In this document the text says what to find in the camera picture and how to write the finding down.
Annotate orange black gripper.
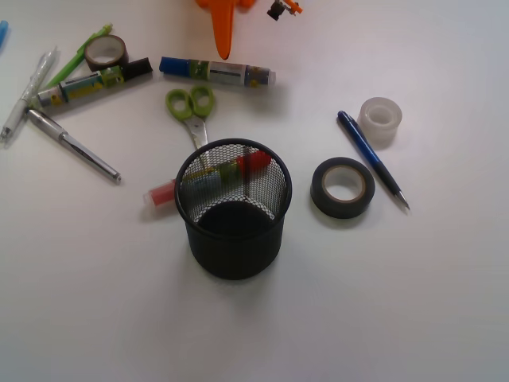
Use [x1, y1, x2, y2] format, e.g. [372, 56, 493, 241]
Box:
[195, 0, 302, 60]

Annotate green handled scissors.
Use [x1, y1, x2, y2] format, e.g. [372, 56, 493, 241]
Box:
[165, 86, 215, 150]

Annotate green pen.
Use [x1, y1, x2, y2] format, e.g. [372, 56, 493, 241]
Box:
[46, 23, 113, 88]

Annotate black mesh pen holder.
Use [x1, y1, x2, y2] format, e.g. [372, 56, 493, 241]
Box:
[174, 138, 293, 280]

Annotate silver metal pen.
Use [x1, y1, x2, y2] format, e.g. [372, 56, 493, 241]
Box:
[26, 108, 122, 184]

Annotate blue ballpoint pen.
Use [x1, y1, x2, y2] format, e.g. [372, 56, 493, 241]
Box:
[337, 111, 410, 210]

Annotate white clear pen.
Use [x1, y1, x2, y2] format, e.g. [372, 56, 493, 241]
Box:
[1, 46, 57, 143]

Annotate blue capped marker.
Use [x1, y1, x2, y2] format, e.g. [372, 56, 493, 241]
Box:
[159, 57, 276, 88]

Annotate brown tape roll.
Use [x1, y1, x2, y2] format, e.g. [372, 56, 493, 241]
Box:
[84, 35, 129, 72]

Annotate black capped marker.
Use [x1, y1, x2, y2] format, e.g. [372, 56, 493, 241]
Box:
[32, 58, 153, 107]

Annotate clear tape roll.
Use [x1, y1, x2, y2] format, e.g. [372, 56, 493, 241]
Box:
[357, 97, 402, 141]

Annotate red capped marker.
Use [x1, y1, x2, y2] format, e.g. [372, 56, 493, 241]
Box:
[144, 150, 272, 208]

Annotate light blue object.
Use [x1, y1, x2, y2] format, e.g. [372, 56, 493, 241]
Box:
[0, 20, 10, 49]

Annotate black electrical tape roll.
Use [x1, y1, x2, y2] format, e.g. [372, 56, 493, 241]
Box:
[310, 157, 375, 219]

